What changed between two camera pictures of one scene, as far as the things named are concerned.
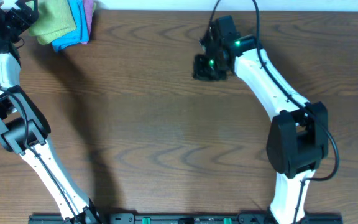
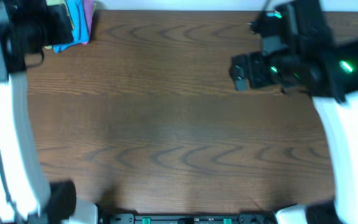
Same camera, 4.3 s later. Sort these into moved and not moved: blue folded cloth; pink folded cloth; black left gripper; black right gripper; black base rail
Moved: black left gripper; black right gripper
Not moved: black base rail; pink folded cloth; blue folded cloth
